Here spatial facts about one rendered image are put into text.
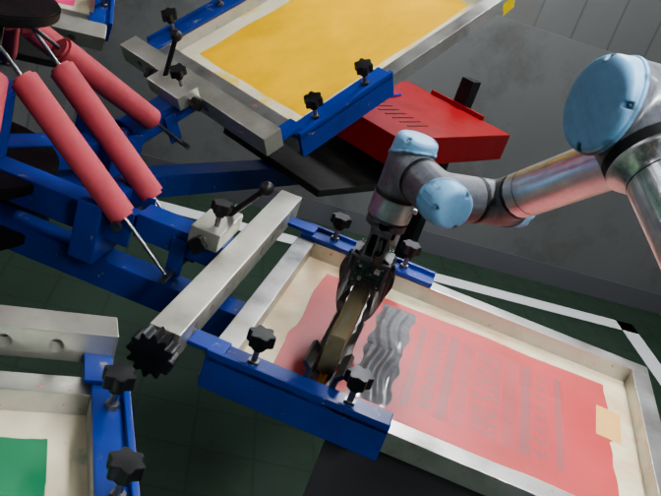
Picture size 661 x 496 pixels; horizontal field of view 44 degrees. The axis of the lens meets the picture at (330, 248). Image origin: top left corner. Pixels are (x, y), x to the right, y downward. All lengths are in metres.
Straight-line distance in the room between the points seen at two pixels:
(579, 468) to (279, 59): 1.26
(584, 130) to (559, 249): 3.77
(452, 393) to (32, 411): 0.72
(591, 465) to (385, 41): 1.20
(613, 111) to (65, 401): 0.78
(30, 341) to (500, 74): 3.38
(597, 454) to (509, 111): 2.98
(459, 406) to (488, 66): 2.95
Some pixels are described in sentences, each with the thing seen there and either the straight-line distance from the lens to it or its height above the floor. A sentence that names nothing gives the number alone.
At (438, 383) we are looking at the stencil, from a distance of 1.50.
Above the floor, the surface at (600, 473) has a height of 0.96.
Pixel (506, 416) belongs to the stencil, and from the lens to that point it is 1.50.
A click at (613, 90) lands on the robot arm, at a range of 0.95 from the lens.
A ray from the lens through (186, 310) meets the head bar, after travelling 1.28.
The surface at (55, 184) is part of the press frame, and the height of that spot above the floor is 1.02.
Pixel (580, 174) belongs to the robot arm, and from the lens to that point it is 1.19.
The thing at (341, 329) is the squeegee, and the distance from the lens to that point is 1.32.
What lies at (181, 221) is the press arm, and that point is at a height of 1.04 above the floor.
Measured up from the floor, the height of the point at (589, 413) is 0.96.
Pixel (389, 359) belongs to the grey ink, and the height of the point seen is 0.96.
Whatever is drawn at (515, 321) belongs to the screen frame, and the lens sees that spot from 1.76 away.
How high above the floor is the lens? 1.71
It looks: 24 degrees down
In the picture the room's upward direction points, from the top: 19 degrees clockwise
